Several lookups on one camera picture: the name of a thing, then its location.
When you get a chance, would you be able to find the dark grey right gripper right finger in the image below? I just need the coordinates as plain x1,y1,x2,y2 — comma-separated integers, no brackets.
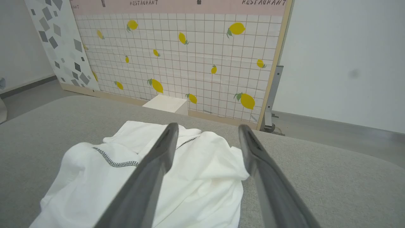
238,124,322,228

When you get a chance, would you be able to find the grey metal stand with caster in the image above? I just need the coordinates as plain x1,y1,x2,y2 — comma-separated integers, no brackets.
263,65,285,135

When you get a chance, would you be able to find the white long-sleeve shirt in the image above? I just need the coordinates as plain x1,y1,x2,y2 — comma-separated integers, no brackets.
30,120,250,228

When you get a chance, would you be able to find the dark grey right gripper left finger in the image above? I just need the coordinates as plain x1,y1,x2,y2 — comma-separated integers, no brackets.
95,123,179,228

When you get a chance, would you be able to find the lemon print tile backdrop panel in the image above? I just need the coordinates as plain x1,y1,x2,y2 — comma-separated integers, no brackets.
70,0,293,130

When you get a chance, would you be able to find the grey terrazzo pattern panel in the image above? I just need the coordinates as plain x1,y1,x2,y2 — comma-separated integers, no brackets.
25,0,100,91

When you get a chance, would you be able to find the white box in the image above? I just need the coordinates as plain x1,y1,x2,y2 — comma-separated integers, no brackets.
142,94,189,116

